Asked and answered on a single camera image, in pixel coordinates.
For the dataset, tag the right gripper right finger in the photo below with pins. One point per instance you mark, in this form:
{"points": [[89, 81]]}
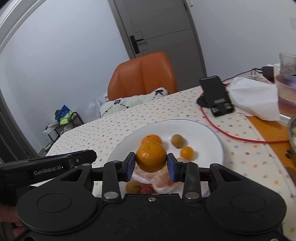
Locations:
{"points": [[188, 174]]}

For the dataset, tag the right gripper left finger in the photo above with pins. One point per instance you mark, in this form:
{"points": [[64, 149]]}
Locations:
{"points": [[115, 172]]}

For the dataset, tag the small orange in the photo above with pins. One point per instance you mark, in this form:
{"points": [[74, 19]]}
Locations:
{"points": [[187, 153]]}

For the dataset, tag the brown kiwi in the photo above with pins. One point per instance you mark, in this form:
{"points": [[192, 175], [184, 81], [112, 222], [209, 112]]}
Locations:
{"points": [[177, 141], [133, 187]]}

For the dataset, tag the peeled pomelo segment round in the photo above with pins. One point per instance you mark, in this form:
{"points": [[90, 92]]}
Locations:
{"points": [[162, 182]]}

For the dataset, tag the red plum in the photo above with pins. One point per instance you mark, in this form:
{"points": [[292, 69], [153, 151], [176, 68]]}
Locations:
{"points": [[147, 189]]}

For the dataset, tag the large orange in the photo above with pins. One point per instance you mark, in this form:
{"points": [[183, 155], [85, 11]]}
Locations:
{"points": [[151, 138], [151, 157]]}

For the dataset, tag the peeled pomelo segment long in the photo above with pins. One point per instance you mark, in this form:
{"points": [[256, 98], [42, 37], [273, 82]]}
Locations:
{"points": [[142, 176]]}

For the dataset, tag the person left hand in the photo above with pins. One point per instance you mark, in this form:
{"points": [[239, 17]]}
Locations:
{"points": [[8, 214]]}

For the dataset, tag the white plate blue rim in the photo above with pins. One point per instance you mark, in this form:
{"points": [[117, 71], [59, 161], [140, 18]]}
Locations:
{"points": [[207, 146]]}

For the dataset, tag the black metal shelf rack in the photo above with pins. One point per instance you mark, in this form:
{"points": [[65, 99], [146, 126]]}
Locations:
{"points": [[56, 128]]}

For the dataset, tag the floral tablecloth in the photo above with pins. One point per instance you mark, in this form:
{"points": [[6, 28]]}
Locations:
{"points": [[255, 161]]}

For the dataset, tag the white black fuzzy cushion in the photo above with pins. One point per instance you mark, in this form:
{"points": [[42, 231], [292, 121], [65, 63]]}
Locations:
{"points": [[119, 104]]}

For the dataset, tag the black phone on stand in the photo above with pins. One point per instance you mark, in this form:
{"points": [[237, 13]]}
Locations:
{"points": [[215, 96]]}

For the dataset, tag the white tissue paper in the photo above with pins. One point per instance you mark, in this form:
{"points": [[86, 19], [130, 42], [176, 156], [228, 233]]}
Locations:
{"points": [[255, 98]]}

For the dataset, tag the orange leather chair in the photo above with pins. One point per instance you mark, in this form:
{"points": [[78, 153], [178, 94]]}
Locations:
{"points": [[142, 75]]}

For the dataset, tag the steel bowl with food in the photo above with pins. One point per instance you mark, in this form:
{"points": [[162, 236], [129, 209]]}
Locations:
{"points": [[291, 133]]}

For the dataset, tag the clear plastic cup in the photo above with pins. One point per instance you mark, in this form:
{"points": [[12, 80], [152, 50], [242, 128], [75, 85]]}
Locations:
{"points": [[286, 97]]}

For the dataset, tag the grey door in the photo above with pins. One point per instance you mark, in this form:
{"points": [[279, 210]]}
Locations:
{"points": [[165, 26]]}

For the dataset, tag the clear plastic bag by wall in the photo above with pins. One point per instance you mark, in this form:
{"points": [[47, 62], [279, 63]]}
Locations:
{"points": [[93, 109]]}

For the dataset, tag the black door handle lock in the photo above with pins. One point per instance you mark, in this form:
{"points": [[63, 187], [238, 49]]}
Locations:
{"points": [[134, 43]]}

